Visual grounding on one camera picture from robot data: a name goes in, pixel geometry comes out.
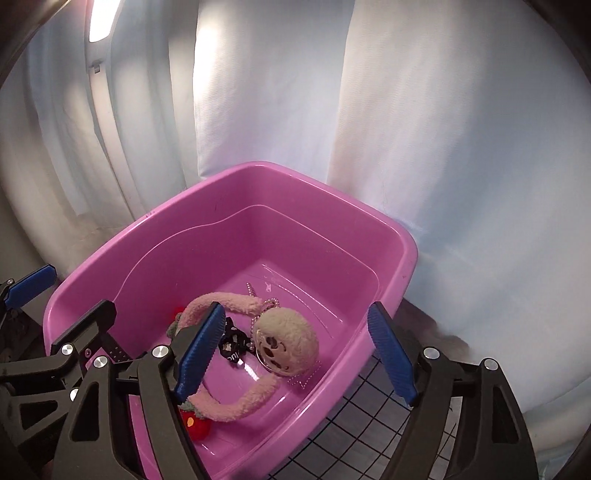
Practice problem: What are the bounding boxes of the pink plastic basin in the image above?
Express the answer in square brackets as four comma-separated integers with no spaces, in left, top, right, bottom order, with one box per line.
[41,161,419,480]

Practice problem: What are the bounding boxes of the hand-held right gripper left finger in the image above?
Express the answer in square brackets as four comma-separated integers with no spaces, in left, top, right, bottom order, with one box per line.
[53,302,227,480]

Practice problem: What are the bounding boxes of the white black grid tablecloth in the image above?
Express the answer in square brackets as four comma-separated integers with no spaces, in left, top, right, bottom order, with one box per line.
[272,300,467,480]

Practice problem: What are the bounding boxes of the white curtain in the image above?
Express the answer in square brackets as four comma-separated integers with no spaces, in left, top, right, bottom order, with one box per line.
[0,0,591,462]

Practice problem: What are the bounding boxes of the bright lamp fixture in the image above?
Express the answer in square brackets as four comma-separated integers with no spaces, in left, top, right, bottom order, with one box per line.
[88,0,116,75]

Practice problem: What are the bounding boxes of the black white printed bow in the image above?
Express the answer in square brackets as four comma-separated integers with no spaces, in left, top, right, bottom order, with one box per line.
[217,316,254,365]

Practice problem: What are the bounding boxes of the pearl bead necklace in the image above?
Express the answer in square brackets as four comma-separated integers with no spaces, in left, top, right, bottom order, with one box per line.
[245,281,282,347]

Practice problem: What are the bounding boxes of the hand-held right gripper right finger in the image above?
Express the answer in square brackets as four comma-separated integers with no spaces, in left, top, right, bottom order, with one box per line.
[368,302,539,480]

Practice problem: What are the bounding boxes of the beige plush sloth keychain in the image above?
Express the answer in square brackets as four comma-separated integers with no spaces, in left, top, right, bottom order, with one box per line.
[252,308,324,391]

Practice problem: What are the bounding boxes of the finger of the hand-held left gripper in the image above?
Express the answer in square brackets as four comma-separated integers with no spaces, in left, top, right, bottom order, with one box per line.
[0,264,58,320]
[0,300,127,402]

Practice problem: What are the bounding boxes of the pink plush strawberry headband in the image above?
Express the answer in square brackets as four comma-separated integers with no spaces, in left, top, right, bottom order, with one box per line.
[167,292,282,439]

